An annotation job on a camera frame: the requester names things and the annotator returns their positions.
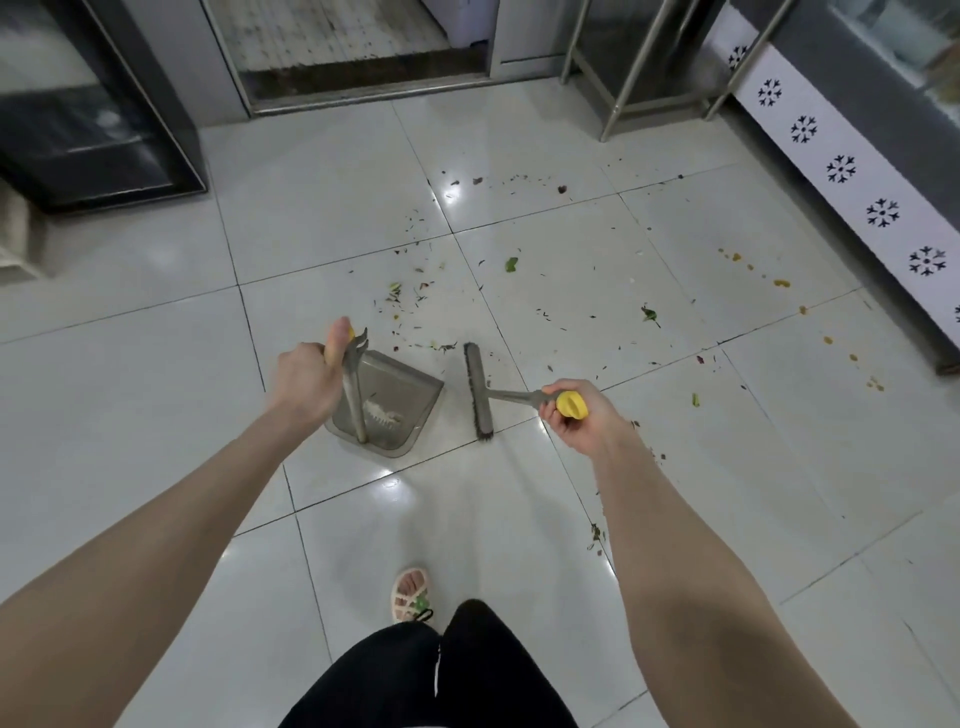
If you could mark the person's right hand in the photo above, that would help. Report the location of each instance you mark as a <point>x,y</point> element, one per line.
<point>596,427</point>

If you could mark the person's left hand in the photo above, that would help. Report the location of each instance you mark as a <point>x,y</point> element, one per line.
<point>307,382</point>

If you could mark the grey broom with yellow cap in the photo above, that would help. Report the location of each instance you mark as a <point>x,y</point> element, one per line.
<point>476,390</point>

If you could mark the leaf debris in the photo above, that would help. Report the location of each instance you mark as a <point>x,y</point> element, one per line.
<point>511,264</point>

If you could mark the person's right forearm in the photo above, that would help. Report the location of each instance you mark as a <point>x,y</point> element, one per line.
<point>712,615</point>

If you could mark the person's left forearm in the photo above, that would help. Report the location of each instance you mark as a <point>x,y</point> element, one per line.
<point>112,585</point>

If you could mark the person's left beige sandal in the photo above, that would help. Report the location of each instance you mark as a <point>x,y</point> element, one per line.
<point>411,596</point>

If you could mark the person's black trousers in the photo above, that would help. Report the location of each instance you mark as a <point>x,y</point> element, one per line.
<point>405,682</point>

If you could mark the orange liquid spill drops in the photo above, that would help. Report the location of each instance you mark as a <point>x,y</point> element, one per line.
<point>781,283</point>

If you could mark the black glass cabinet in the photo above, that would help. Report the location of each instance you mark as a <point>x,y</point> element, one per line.
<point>82,112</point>

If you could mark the stainless steel table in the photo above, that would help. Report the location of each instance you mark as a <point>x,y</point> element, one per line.
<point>645,52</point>

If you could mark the white appliance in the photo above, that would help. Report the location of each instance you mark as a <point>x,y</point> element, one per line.
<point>465,19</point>

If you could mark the grey glass display freezer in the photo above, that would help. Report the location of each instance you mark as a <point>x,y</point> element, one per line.
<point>862,82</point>

